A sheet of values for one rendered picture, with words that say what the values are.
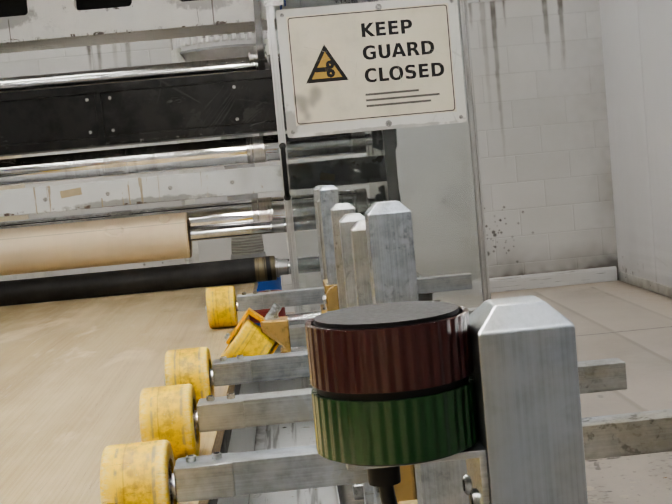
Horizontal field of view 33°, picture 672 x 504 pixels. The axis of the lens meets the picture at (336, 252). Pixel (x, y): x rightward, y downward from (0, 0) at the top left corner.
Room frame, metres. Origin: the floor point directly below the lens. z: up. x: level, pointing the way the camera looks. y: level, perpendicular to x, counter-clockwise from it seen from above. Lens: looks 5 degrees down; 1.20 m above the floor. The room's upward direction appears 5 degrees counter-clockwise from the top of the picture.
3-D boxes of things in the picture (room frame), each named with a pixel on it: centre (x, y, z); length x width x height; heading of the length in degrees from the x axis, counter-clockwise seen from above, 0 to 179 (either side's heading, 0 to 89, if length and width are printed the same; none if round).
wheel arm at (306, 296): (2.20, -0.01, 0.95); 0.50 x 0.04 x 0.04; 92
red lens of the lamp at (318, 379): (0.41, -0.02, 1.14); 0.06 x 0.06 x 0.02
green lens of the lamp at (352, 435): (0.41, -0.02, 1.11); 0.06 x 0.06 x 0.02
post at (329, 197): (2.16, 0.00, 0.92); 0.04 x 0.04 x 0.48; 2
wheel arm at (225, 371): (1.45, -0.04, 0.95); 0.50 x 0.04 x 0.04; 92
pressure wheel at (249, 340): (1.69, 0.15, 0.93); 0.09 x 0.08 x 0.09; 92
